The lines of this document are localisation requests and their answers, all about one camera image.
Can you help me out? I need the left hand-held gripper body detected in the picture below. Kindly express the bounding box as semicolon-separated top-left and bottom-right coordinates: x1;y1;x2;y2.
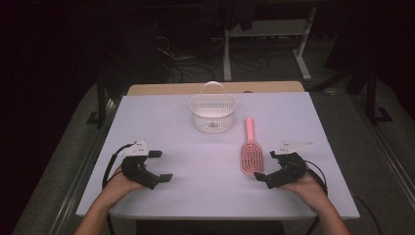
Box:
120;140;161;191

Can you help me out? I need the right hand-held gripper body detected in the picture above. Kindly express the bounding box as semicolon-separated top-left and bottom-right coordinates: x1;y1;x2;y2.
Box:
265;140;315;190

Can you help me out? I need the pink hairbrush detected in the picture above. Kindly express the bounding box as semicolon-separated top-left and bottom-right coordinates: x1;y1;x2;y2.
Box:
240;117;265;176

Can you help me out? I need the white perforated plastic basket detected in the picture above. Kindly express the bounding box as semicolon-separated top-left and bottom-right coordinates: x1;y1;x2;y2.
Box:
189;80;237;135

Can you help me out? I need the person's left hand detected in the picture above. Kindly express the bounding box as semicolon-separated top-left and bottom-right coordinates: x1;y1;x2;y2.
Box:
101;164;149;207

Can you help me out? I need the person's right hand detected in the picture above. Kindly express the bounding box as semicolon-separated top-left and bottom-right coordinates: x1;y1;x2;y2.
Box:
279;169;328;213

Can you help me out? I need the light wooden table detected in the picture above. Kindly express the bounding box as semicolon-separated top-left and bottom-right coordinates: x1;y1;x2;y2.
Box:
125;80;305;97

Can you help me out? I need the black metal stand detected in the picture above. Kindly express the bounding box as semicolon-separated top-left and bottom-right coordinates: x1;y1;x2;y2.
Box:
85;73;114;129
364;64;393;126

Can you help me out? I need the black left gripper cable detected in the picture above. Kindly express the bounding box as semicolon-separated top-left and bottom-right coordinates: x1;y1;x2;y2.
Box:
101;142;135;235

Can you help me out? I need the metal floor rail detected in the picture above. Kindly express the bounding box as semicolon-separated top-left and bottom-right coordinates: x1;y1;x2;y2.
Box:
48;97;121;235
350;95;415;210

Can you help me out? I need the tangle of floor cables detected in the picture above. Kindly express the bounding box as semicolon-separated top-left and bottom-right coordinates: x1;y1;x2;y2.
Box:
152;30;295;83

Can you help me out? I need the white metal desk frame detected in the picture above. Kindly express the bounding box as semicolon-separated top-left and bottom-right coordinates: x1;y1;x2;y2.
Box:
222;5;318;82

